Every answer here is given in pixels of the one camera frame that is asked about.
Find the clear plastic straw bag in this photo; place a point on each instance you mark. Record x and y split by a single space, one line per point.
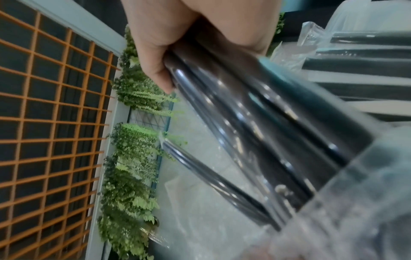
208 215

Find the person's right hand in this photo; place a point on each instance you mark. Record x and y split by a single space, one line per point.
199 10

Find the bundle of black straws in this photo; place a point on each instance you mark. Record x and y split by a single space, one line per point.
257 114

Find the green fern plant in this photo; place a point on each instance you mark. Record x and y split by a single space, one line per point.
128 182

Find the pale grey lattice frame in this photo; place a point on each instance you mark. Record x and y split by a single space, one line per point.
80 21

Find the orange grid lattice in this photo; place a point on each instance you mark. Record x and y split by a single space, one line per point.
36 33

